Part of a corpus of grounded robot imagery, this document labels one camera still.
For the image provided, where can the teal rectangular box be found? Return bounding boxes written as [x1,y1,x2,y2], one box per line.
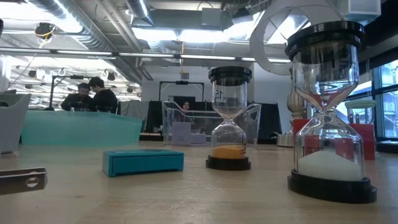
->
[101,148,185,178]

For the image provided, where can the red block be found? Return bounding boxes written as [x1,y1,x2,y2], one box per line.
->
[292,118,312,158]
[348,123,376,161]

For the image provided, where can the white sand timer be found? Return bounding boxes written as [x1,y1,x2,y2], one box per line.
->
[284,20,378,205]

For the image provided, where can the tall lavender block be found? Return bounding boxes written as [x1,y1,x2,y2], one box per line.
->
[171,121,192,146]

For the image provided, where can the clear plastic bin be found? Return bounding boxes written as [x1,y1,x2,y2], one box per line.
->
[161,100,262,147]

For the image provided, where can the grey cover sheet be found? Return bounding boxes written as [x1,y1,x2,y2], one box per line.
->
[119,99,150,124]

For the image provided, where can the bright ceiling light panel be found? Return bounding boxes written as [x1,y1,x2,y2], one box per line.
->
[130,18,265,44]

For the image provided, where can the long ceiling light strip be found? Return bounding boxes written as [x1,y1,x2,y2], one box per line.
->
[0,46,292,63]

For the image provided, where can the table lamp white shade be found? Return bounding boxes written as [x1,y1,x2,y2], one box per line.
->
[249,0,343,148]

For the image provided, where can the teal plastic tray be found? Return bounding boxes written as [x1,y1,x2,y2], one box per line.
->
[20,110,144,147]

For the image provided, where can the grey plastic bin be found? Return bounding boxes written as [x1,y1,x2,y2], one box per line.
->
[0,92,32,154]

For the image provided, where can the large black framed window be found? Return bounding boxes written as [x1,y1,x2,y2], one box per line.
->
[371,58,398,141]

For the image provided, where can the white ceiling box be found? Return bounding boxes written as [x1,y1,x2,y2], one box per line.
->
[337,0,382,26]

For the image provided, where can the black window table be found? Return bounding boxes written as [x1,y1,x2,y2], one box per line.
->
[374,139,398,154]

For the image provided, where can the black gantry frame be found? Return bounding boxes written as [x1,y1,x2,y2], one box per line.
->
[49,73,101,111]
[159,80,206,102]

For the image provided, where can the silver ventilation duct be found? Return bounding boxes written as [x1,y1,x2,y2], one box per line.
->
[27,0,147,82]

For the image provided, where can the black ceiling camera dome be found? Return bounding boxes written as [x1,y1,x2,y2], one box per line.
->
[33,21,57,41]

